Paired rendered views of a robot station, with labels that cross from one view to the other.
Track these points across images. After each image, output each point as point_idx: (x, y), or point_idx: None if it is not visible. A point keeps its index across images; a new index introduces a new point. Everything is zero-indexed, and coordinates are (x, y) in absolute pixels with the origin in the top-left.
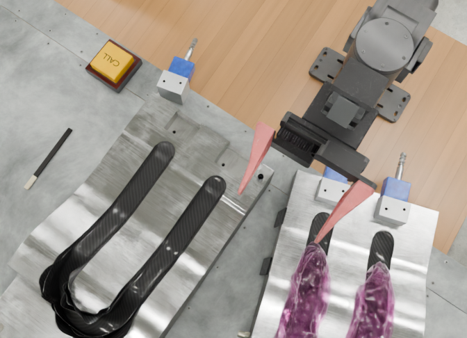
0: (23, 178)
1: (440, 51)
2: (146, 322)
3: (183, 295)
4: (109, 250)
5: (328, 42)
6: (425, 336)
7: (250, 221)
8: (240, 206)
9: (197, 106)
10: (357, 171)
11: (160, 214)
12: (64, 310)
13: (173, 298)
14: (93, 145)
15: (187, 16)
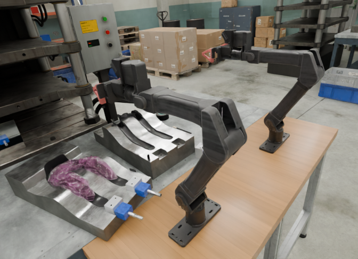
0: (176, 126)
1: None
2: (112, 127)
3: (116, 137)
4: (139, 124)
5: (225, 210)
6: (53, 228)
7: (139, 172)
8: (140, 153)
9: (194, 161)
10: (104, 82)
11: (147, 137)
12: None
13: (116, 135)
14: None
15: (239, 160)
